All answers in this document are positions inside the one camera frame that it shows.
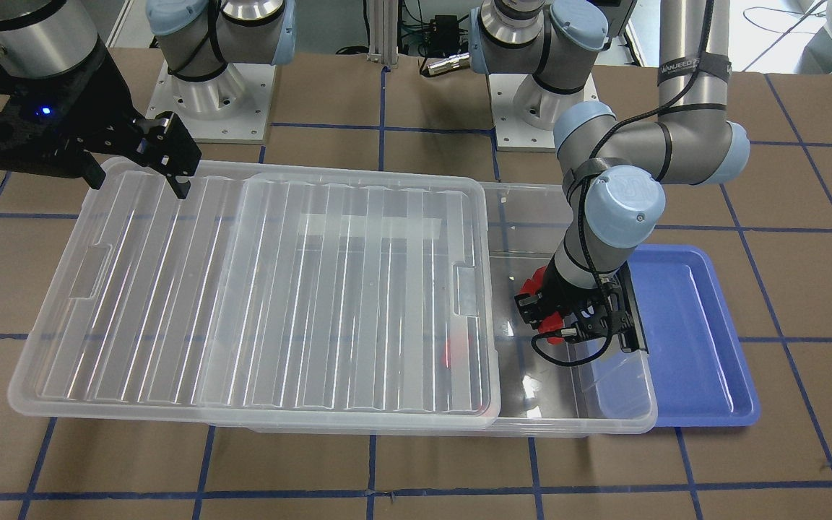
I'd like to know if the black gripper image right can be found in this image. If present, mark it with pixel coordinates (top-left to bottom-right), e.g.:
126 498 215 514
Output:
516 264 631 351

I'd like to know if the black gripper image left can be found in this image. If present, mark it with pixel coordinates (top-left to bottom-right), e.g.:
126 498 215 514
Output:
0 39 202 200

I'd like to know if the clear plastic box lid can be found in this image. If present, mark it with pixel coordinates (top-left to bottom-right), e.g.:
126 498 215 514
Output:
9 158 501 434

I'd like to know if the red block cluster in box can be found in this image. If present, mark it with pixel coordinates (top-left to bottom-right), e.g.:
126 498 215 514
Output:
517 266 547 298

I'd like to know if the clear plastic storage box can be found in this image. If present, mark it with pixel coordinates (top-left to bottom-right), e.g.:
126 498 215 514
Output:
199 181 659 438

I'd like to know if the blue plastic tray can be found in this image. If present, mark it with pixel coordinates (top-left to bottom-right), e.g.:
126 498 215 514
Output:
628 244 761 428

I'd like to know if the silver metal connector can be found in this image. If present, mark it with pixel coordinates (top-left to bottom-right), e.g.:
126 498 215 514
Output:
420 53 471 78

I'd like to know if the black power adapter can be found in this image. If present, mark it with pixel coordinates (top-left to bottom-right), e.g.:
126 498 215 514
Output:
427 14 460 53

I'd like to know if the black box latch handle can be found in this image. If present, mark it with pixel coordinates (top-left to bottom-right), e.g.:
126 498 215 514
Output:
617 262 649 355

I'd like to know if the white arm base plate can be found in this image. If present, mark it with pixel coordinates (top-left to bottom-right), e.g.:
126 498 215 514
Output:
146 64 280 144
487 74 599 152

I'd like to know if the aluminium frame post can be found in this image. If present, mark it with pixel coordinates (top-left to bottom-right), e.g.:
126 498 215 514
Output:
365 1 400 70

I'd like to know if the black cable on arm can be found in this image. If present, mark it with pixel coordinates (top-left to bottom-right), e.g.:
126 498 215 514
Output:
532 0 717 368

